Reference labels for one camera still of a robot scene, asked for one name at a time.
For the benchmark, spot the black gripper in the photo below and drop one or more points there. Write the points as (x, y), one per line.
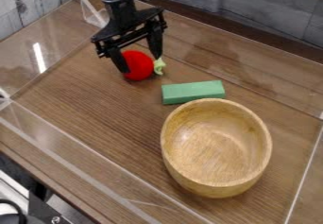
(129, 25)

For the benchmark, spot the red felt strawberry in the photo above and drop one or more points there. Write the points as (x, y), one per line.
(141, 66)

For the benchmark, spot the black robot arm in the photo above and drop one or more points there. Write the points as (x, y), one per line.
(129, 25)

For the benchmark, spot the green rectangular block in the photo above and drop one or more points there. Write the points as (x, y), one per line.
(184, 92)

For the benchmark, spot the wooden bowl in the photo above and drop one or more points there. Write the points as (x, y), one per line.
(216, 147)

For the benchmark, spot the clear acrylic corner bracket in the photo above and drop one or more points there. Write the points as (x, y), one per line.
(93, 17)

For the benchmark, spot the clear acrylic enclosure wall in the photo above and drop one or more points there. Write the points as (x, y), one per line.
(81, 128)

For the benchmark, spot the black metal mount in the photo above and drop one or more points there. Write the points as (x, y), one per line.
(41, 213)

